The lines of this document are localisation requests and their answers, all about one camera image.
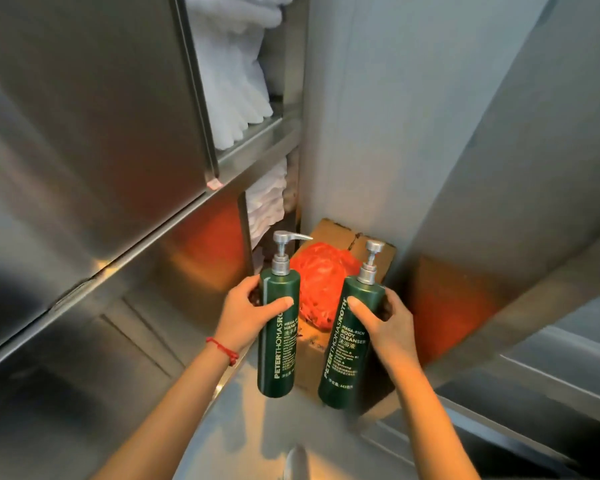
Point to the green pump bottle short spout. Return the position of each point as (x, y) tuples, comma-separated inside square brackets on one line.
[(347, 359)]

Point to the pink sticker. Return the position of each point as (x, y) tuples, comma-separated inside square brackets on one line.
[(215, 183)]

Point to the green pump bottle long spout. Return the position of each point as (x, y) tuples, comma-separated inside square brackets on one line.
[(279, 354)]

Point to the stainless steel cabinet door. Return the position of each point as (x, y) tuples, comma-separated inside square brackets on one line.
[(90, 144)]

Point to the person's right forearm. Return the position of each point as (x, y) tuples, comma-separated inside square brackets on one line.
[(430, 424)]

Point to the person's left thumb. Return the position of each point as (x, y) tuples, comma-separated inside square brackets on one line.
[(276, 308)]

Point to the red plastic mesh bag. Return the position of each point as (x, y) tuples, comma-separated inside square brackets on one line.
[(322, 279)]

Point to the person's right hand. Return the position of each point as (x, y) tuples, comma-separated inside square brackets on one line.
[(395, 334)]

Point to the person's left forearm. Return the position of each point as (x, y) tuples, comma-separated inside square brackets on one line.
[(175, 414)]

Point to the brown cardboard box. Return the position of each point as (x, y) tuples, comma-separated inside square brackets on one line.
[(310, 354)]

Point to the large stack of white towels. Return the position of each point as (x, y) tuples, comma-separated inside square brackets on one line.
[(230, 69)]

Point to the person's right thumb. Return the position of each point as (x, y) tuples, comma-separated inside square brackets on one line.
[(364, 314)]

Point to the person's left hand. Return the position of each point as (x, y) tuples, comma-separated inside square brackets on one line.
[(235, 314)]

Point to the small stack of white towels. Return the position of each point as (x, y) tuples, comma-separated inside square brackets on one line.
[(266, 199)]

